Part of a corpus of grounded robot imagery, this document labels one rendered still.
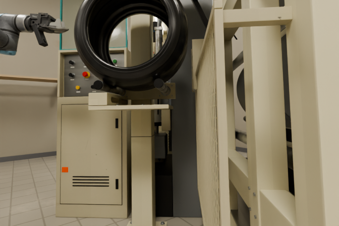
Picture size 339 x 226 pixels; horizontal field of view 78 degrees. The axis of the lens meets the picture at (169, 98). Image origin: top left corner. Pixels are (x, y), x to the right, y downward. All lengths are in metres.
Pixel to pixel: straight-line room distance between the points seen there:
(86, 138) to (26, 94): 2.83
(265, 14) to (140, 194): 1.20
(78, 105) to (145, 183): 0.79
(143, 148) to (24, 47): 3.59
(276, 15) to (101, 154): 1.46
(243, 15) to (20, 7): 4.51
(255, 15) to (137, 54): 0.98
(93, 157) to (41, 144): 2.81
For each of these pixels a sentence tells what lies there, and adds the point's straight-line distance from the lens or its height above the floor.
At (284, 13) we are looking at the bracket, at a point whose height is 0.97.
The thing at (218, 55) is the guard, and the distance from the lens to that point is 0.44.
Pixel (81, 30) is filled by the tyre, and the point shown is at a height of 1.16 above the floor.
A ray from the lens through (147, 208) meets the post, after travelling 1.44.
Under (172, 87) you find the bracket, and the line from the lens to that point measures 1.27.
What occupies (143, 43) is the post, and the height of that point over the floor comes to 1.21.
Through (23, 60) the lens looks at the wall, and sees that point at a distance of 4.51.
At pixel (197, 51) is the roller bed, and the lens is 1.27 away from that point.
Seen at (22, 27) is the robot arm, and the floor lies 1.22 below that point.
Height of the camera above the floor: 0.77
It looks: 4 degrees up
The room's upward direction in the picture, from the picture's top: 1 degrees counter-clockwise
